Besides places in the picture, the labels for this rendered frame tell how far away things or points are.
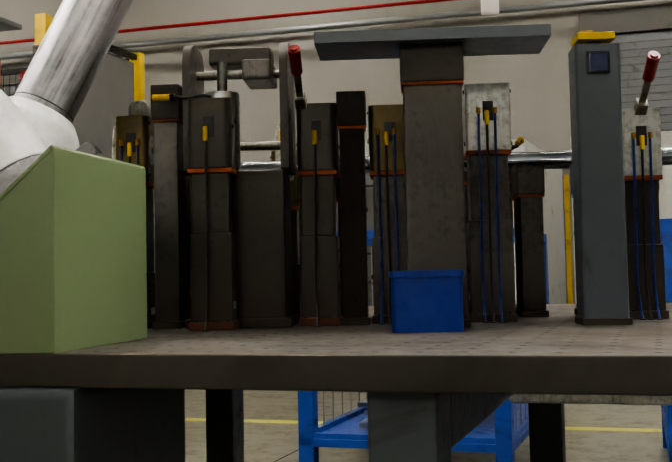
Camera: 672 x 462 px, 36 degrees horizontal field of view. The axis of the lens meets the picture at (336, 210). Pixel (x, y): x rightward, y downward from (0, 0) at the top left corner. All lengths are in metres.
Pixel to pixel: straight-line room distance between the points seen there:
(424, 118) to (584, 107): 0.25
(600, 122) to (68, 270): 0.85
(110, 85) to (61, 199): 4.21
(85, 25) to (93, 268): 0.50
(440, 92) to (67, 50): 0.59
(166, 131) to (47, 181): 0.55
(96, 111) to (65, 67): 3.66
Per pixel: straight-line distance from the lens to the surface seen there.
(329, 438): 3.97
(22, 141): 1.45
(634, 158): 1.85
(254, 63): 1.81
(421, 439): 1.17
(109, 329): 1.43
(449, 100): 1.67
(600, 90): 1.70
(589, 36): 1.72
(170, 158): 1.82
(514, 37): 1.67
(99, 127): 5.38
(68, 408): 1.27
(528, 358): 1.10
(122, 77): 5.64
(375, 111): 1.83
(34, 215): 1.31
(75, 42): 1.73
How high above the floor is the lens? 0.79
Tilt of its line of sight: 3 degrees up
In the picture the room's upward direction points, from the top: 1 degrees counter-clockwise
